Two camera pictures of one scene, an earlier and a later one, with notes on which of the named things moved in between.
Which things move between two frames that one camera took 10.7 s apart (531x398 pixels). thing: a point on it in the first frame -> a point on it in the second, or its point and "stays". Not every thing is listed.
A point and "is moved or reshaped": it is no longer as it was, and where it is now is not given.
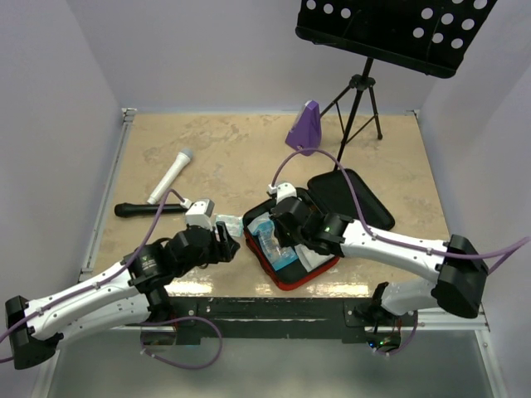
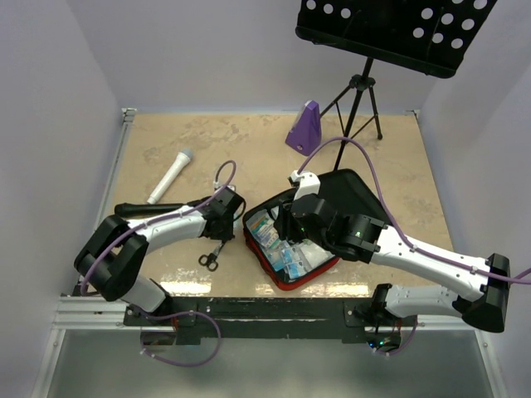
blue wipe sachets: x=234 y=224 is moved or reshaped
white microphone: x=182 y=158 stays
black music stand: x=432 y=36 stays
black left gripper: x=224 y=249 -> x=226 y=235
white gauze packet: x=309 y=259 stays
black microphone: x=124 y=209 stays
